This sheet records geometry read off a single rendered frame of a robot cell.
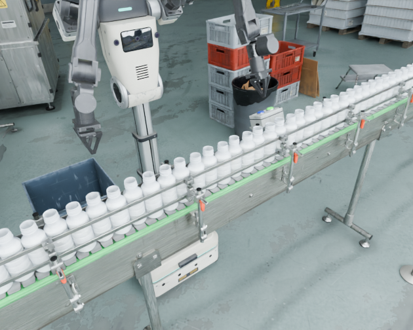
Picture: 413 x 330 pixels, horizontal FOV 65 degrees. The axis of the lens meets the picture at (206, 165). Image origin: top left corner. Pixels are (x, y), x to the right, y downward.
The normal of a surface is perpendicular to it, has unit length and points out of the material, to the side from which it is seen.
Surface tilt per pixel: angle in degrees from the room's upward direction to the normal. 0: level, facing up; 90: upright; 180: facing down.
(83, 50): 82
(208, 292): 0
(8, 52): 90
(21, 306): 90
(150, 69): 90
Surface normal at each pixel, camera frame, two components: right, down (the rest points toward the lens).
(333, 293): -0.04, -0.82
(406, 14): -0.78, 0.38
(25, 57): 0.31, 0.53
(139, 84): 0.58, 0.44
